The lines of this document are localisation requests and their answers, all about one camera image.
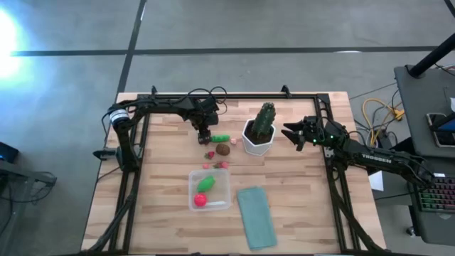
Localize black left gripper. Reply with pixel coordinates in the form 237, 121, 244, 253
190, 110, 220, 146

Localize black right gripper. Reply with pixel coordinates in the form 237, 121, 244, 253
280, 119, 333, 153

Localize green vegetable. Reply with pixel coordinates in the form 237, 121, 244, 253
196, 175, 216, 193

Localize clear plastic tupperware container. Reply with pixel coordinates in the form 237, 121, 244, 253
188, 168, 232, 213

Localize green cactus plant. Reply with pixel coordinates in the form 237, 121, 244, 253
251, 102, 277, 139

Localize white hexagonal plant pot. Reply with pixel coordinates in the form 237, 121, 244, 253
241, 118, 277, 156

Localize white paper sheet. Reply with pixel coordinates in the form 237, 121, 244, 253
368, 171, 385, 192

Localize teal folded cloth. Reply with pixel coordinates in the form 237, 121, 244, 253
236, 186, 278, 251

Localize small black mounted box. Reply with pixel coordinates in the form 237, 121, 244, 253
92, 148, 118, 161

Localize grey desk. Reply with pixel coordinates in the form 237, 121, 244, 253
393, 65, 455, 246

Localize black tablet device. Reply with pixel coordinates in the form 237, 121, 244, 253
426, 112, 455, 147

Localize black pole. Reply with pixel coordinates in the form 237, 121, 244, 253
407, 33, 455, 79

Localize black backlit keyboard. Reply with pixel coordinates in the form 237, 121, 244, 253
417, 176, 455, 213

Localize dark grey side cart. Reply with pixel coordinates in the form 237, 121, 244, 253
0, 166, 58, 256

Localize black box with blue light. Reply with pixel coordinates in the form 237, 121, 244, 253
0, 141, 21, 164

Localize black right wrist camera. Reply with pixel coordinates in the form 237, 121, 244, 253
304, 115, 321, 129

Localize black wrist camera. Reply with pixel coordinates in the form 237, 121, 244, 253
198, 97, 220, 114
304, 115, 321, 129

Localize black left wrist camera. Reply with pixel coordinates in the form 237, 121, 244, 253
198, 97, 220, 114

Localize black metal table frame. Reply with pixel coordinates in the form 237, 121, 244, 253
80, 85, 388, 256

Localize yellow cable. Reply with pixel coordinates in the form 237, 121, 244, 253
361, 98, 405, 143

